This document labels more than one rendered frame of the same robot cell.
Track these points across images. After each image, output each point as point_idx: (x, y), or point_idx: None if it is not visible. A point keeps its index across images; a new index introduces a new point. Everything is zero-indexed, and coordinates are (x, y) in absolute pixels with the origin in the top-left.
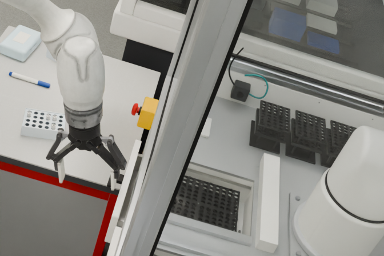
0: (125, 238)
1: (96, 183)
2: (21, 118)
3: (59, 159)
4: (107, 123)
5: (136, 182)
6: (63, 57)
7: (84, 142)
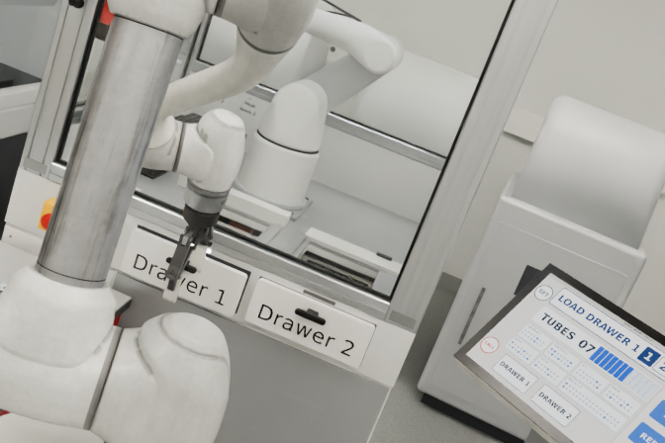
0: (450, 186)
1: (116, 310)
2: None
3: (182, 271)
4: (7, 269)
5: (232, 237)
6: (234, 134)
7: (202, 229)
